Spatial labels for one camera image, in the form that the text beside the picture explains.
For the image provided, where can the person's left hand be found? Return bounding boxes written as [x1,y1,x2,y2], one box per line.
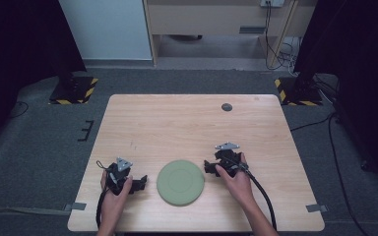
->
[99,171,134,221]

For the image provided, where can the grey desk label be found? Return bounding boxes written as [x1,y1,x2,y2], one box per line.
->
[238,26,267,35]

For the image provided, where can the person's right hand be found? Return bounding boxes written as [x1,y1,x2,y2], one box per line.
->
[214,152,256,208]

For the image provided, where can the green round plate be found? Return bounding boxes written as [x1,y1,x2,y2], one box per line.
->
[156,159,206,207]

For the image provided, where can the black hanging cables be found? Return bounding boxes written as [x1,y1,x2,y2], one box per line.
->
[263,1,297,72]

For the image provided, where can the grey floor cable strip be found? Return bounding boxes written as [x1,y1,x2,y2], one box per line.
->
[0,206,72,217]

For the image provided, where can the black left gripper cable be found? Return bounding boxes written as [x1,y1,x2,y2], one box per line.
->
[94,159,113,229]

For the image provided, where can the short black floor cable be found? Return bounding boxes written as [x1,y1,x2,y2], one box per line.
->
[9,100,31,120]

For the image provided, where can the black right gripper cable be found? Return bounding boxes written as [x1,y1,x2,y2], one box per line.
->
[237,162,278,231]

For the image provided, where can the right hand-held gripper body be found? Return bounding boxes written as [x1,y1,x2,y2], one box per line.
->
[214,142,245,178]

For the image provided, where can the black yellow striped stand base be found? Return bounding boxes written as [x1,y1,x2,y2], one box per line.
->
[47,76,99,106]
[273,76,324,107]

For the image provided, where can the grey tape piece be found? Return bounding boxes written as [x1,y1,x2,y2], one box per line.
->
[63,202,88,212]
[305,203,329,213]

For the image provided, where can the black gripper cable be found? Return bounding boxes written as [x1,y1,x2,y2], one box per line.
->
[94,159,113,229]
[237,162,278,231]

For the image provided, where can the black curtain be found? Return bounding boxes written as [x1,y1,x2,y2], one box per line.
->
[0,0,88,156]
[292,0,378,196]

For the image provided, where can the grey wall socket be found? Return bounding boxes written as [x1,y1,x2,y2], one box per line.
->
[259,0,285,9]

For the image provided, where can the white panel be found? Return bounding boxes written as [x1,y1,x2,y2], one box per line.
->
[58,0,155,61]

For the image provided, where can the long black floor cable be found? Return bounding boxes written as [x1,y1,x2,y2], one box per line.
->
[289,111,372,236]

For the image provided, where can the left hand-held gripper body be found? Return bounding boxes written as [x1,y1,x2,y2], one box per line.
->
[105,156,140,197]

